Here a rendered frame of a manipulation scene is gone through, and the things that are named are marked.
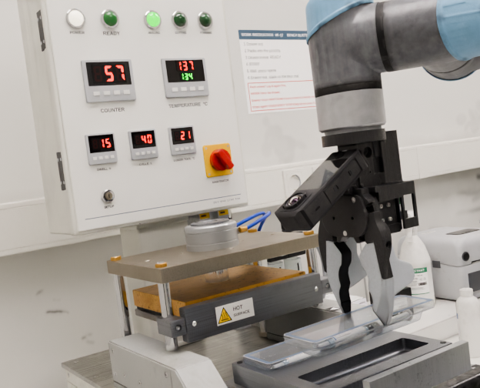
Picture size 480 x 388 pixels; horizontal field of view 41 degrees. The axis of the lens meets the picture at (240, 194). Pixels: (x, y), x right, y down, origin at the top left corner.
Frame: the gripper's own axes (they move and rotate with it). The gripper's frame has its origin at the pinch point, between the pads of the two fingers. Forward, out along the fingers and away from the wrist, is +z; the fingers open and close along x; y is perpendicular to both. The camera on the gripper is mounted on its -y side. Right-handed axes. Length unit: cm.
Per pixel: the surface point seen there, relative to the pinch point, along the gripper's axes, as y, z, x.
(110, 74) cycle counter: -8, -35, 42
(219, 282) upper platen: -1.2, -1.1, 28.1
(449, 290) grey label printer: 86, 22, 59
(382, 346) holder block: 4.7, 5.6, 2.0
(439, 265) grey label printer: 86, 16, 61
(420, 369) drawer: -0.5, 4.7, -8.4
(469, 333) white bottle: 63, 24, 36
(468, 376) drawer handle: -1.1, 3.9, -14.6
